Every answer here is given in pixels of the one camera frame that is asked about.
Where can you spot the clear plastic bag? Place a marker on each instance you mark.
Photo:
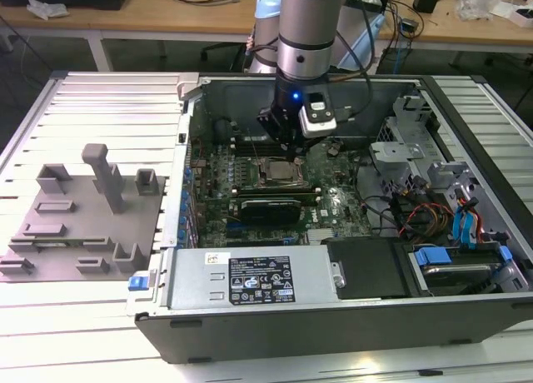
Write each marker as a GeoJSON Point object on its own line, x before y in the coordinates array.
{"type": "Point", "coordinates": [474, 6]}

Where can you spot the silver green CPU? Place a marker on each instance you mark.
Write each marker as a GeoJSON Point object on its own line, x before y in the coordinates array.
{"type": "Point", "coordinates": [281, 171]}

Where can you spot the CPU socket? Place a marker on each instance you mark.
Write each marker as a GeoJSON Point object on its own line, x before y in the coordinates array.
{"type": "Point", "coordinates": [287, 185]}

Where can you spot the grey parts rack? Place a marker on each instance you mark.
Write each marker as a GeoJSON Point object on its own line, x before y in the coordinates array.
{"type": "Point", "coordinates": [79, 229]}

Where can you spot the grey metal disk bay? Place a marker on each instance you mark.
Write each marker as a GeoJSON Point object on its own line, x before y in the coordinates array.
{"type": "Point", "coordinates": [395, 152]}

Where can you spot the wooden desk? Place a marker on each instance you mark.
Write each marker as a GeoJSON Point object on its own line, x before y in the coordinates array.
{"type": "Point", "coordinates": [145, 18]}

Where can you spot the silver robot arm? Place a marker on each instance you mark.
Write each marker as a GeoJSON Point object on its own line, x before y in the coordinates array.
{"type": "Point", "coordinates": [306, 25]}

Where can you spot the grey case latch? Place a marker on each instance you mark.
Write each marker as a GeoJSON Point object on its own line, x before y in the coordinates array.
{"type": "Point", "coordinates": [187, 85]}

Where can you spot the green RAM stick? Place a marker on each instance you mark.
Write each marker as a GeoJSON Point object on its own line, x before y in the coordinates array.
{"type": "Point", "coordinates": [275, 195]}
{"type": "Point", "coordinates": [58, 245]}

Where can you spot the white cardboard box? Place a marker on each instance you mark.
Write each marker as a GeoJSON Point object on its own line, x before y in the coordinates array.
{"type": "Point", "coordinates": [524, 18]}

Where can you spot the blue case latch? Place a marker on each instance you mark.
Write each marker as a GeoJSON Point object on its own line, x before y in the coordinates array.
{"type": "Point", "coordinates": [138, 284]}

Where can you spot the black RAM slot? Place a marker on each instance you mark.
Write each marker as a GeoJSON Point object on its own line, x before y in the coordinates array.
{"type": "Point", "coordinates": [275, 187]}
{"type": "Point", "coordinates": [243, 150]}
{"type": "Point", "coordinates": [243, 146]}
{"type": "Point", "coordinates": [243, 137]}
{"type": "Point", "coordinates": [243, 141]}

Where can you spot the silver finned heatsink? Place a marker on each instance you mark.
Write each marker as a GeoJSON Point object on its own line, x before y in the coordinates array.
{"type": "Point", "coordinates": [322, 236]}

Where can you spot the silver coin battery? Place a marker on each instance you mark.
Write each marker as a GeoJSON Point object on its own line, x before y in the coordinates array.
{"type": "Point", "coordinates": [333, 150]}

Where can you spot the crumpled white paper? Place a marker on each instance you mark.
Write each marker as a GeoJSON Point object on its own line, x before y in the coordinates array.
{"type": "Point", "coordinates": [46, 8]}

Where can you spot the small black transformer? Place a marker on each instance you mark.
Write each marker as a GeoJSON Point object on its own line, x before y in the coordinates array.
{"type": "Point", "coordinates": [408, 26]}

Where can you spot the green motherboard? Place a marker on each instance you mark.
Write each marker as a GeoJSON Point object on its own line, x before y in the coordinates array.
{"type": "Point", "coordinates": [345, 200]}

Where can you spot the hard disk in blue carrier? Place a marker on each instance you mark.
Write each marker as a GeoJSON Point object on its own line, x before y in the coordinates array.
{"type": "Point", "coordinates": [433, 257]}

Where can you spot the black plastic shroud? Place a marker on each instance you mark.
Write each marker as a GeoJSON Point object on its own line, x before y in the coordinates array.
{"type": "Point", "coordinates": [366, 266]}

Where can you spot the steel locking lever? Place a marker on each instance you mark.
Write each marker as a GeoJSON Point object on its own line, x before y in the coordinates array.
{"type": "Point", "coordinates": [255, 149]}

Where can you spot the black graphics card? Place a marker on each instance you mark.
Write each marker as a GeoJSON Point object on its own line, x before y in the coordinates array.
{"type": "Point", "coordinates": [270, 212]}

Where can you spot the small black adapter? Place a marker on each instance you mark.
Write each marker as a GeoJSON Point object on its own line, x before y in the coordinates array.
{"type": "Point", "coordinates": [425, 2]}

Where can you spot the grey power supply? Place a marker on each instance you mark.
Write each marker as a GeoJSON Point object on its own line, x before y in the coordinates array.
{"type": "Point", "coordinates": [191, 275]}

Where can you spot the black grey PC case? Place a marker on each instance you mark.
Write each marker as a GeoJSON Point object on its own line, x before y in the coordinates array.
{"type": "Point", "coordinates": [291, 337]}

